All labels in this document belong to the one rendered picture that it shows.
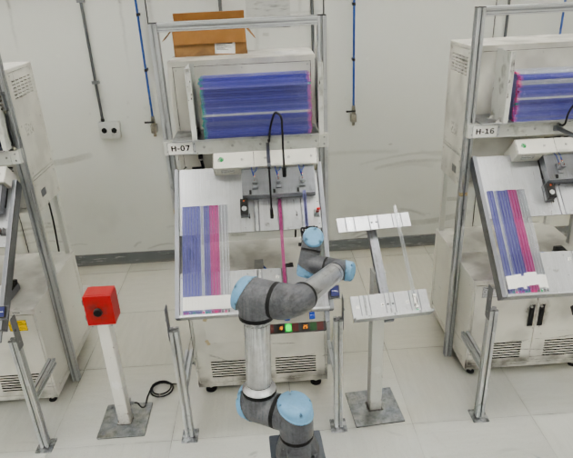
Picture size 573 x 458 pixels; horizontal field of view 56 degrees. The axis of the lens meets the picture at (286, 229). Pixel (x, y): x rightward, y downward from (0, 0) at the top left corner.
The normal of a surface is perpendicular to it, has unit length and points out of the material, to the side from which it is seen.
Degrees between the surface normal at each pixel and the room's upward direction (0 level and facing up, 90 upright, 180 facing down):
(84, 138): 90
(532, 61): 90
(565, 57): 90
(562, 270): 45
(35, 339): 90
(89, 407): 0
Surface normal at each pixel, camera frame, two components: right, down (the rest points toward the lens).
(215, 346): 0.05, 0.41
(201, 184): 0.00, -0.30
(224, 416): -0.04, -0.91
